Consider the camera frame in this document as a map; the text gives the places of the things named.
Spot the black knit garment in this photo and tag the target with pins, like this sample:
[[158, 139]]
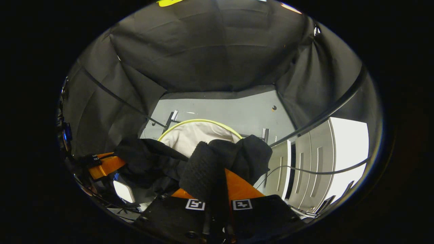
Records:
[[203, 169]]

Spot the white cabinet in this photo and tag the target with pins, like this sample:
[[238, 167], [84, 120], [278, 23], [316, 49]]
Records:
[[308, 162]]

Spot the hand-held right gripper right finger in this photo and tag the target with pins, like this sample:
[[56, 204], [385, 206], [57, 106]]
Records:
[[264, 217]]

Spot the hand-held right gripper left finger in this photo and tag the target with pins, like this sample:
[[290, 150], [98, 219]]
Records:
[[169, 220]]

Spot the beige laundry hamper green rim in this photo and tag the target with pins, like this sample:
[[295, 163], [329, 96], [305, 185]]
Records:
[[196, 135]]

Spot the white garment hang tag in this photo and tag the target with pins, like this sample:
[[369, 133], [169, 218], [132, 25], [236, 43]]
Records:
[[123, 191]]

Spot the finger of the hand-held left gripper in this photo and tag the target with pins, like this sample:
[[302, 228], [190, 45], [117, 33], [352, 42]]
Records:
[[108, 166]]

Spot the black backdrop cloth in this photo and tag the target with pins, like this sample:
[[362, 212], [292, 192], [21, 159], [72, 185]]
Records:
[[203, 51]]

